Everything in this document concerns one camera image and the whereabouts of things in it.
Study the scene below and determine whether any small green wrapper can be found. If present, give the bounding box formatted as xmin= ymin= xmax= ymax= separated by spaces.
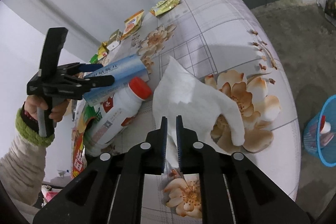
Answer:
xmin=89 ymin=54 xmax=98 ymax=64

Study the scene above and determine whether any white yogurt bottle red cap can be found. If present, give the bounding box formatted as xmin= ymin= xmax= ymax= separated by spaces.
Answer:
xmin=84 ymin=77 xmax=152 ymax=157

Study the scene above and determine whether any small white gold packet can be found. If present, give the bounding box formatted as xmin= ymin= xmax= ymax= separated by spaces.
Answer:
xmin=106 ymin=29 xmax=122 ymax=51

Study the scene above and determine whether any person left hand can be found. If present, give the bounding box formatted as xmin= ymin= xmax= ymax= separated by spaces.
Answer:
xmin=23 ymin=95 xmax=70 ymax=123

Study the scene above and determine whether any white paper tissue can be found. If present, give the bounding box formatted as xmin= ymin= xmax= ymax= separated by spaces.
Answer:
xmin=152 ymin=57 xmax=245 ymax=169

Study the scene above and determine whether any small yellow wrapper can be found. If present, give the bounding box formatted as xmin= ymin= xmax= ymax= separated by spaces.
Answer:
xmin=97 ymin=42 xmax=109 ymax=60

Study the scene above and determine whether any blue mesh trash basket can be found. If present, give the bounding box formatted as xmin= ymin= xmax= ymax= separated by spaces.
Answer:
xmin=303 ymin=95 xmax=335 ymax=167

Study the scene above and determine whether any green chip snack bag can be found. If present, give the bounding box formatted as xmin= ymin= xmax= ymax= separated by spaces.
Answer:
xmin=71 ymin=100 xmax=96 ymax=178

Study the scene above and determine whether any gold yellow snack wrapper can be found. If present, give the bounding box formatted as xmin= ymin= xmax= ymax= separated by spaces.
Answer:
xmin=150 ymin=0 xmax=180 ymax=17

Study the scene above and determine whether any blue white carton box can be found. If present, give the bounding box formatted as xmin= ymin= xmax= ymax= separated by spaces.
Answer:
xmin=83 ymin=55 xmax=149 ymax=106

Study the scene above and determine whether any orange snack packet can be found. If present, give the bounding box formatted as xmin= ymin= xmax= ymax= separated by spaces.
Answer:
xmin=121 ymin=9 xmax=144 ymax=40

